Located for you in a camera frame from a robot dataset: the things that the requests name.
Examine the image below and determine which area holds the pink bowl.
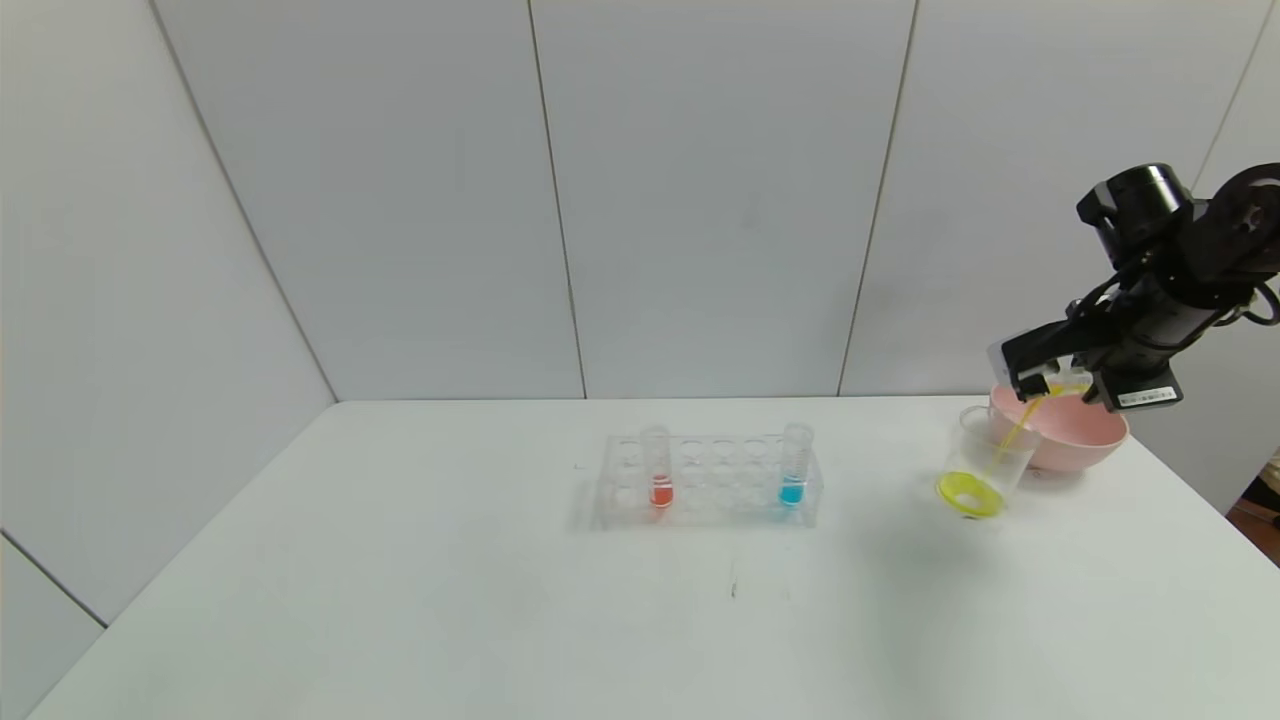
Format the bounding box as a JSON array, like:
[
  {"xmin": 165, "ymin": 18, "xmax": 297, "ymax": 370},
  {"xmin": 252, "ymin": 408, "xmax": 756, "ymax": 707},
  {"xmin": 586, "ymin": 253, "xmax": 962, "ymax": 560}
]
[{"xmin": 988, "ymin": 378, "xmax": 1129, "ymax": 473}]

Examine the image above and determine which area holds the test tube with yellow liquid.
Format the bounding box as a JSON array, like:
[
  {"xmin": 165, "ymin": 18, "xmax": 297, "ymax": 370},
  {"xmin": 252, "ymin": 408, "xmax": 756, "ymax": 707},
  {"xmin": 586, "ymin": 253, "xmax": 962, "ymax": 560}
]
[{"xmin": 1040, "ymin": 365, "xmax": 1098, "ymax": 401}]

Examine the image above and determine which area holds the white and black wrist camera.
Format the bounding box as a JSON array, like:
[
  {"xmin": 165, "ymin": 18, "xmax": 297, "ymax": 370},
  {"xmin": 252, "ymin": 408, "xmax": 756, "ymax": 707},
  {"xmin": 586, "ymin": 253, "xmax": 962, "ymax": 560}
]
[{"xmin": 988, "ymin": 322, "xmax": 1086, "ymax": 396}]

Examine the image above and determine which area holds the clear plastic beaker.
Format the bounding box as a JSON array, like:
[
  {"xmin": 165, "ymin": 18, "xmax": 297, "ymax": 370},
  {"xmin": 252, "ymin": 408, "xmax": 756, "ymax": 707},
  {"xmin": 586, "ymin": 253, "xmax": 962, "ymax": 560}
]
[{"xmin": 935, "ymin": 405, "xmax": 1041, "ymax": 521}]

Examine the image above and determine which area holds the test tube with red liquid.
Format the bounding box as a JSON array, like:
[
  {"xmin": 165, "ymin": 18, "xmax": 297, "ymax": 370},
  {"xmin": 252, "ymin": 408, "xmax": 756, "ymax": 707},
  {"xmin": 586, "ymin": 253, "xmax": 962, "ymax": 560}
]
[{"xmin": 640, "ymin": 424, "xmax": 677, "ymax": 511}]

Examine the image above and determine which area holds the clear plastic test tube rack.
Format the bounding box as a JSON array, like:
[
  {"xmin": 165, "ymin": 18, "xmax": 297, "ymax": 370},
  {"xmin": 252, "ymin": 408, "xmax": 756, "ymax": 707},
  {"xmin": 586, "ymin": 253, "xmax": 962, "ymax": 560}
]
[{"xmin": 593, "ymin": 433, "xmax": 824, "ymax": 531}]

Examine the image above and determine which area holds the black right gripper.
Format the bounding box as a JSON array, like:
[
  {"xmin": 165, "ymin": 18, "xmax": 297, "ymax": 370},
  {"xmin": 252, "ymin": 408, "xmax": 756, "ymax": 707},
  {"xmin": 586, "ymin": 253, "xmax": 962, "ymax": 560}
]
[{"xmin": 1080, "ymin": 274, "xmax": 1221, "ymax": 413}]

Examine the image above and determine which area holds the test tube with blue liquid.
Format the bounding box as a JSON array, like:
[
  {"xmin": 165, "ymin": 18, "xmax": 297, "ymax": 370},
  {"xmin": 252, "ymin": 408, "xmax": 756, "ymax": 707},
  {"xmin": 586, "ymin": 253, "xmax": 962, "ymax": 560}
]
[{"xmin": 778, "ymin": 423, "xmax": 813, "ymax": 509}]

